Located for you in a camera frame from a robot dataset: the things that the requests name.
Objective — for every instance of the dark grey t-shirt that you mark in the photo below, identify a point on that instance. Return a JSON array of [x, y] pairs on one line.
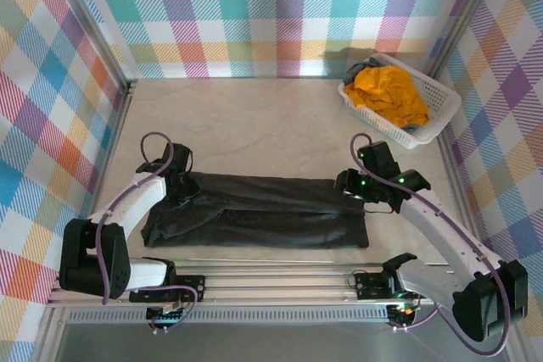
[[263, 218]]

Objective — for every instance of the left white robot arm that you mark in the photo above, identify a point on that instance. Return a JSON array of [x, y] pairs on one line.
[[136, 201]]

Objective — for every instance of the blue crumpled garment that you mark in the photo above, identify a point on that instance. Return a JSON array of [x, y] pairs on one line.
[[410, 128]]

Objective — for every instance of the orange t-shirt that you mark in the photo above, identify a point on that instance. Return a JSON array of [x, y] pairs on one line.
[[386, 95]]

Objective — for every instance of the white plastic mesh basket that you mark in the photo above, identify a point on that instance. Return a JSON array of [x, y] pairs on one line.
[[441, 99]]

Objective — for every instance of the grey crumpled garment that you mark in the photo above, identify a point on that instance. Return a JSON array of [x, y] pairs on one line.
[[352, 74]]

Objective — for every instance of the control board with orange part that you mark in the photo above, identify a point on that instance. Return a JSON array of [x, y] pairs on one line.
[[401, 311]]

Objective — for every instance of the control board with green light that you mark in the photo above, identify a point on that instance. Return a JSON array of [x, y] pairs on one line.
[[165, 315]]

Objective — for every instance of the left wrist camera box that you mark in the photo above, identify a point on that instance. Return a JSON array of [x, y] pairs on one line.
[[180, 156]]

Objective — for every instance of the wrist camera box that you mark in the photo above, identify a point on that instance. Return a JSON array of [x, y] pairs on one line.
[[180, 156], [377, 156]]

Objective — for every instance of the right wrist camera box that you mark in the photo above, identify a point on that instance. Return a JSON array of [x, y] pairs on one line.
[[377, 156]]

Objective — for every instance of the aluminium side rail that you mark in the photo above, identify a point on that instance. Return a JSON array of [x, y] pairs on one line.
[[107, 163], [457, 173]]

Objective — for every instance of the wide aluminium base rail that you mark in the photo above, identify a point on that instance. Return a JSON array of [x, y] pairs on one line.
[[275, 285]]

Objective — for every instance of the aluminium frame post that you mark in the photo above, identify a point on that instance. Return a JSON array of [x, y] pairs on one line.
[[89, 23], [464, 14]]

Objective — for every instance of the aluminium frame leg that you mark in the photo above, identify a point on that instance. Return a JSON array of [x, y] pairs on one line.
[[53, 336]]

